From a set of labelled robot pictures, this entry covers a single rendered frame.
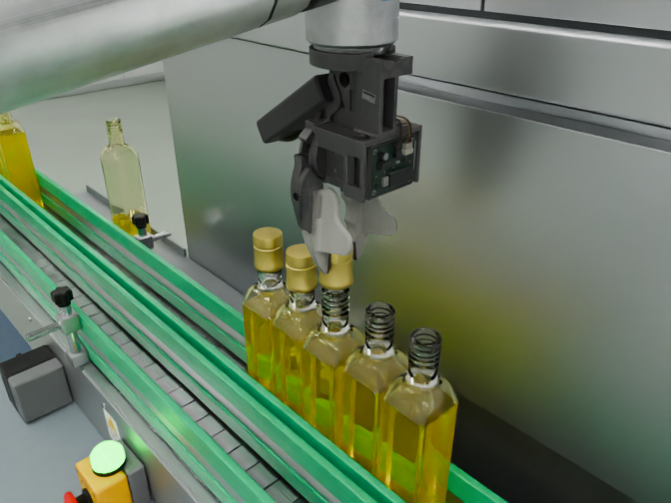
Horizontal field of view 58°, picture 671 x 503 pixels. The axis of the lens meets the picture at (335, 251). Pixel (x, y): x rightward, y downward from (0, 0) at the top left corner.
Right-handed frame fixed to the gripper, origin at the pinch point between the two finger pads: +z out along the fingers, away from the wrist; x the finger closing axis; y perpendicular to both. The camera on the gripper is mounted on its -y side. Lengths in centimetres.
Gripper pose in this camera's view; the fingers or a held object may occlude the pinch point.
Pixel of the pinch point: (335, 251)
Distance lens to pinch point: 60.1
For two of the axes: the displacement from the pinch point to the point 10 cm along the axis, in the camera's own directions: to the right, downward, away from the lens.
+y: 6.8, 3.5, -6.5
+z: 0.0, 8.8, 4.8
